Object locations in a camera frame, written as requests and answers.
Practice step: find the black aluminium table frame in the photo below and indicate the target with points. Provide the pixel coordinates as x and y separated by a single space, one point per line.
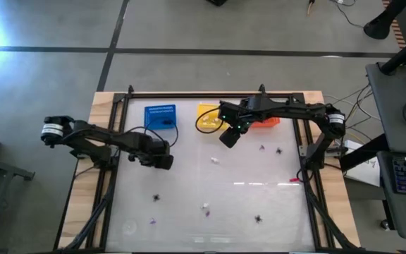
189 95

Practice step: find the blue plastic basket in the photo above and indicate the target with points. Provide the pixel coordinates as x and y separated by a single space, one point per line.
153 118

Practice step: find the black desk leg bar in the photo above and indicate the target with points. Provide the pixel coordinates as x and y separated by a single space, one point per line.
361 153

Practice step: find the white paper sheet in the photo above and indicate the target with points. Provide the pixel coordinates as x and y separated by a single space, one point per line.
365 169

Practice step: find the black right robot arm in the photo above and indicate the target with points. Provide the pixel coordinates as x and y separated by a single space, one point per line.
294 107

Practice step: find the grey caster wheel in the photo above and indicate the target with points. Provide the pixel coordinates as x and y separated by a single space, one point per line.
385 224

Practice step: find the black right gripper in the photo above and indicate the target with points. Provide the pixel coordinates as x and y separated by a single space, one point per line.
229 137

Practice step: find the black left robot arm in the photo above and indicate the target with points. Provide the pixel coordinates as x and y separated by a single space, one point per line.
101 135

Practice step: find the orange plastic basket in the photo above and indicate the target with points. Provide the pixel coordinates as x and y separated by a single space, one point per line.
266 122

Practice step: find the black slanted pole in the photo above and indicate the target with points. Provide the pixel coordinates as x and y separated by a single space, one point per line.
400 56

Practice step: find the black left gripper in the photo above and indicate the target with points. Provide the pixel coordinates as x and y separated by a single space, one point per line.
160 162

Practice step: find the red tag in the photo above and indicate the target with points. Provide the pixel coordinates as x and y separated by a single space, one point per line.
293 180

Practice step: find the black stand foot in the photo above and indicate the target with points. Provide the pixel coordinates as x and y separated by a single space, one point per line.
377 26

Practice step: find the black floor object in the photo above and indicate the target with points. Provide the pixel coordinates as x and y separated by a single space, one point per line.
217 2

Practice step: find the black plastic spider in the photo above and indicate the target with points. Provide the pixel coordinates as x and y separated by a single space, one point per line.
168 122
156 197
279 150
258 218

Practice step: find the orange striped floor mat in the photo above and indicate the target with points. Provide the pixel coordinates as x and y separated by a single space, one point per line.
398 35

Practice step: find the white ghost figure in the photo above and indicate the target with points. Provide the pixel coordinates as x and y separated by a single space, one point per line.
205 205
218 121
207 120
215 160

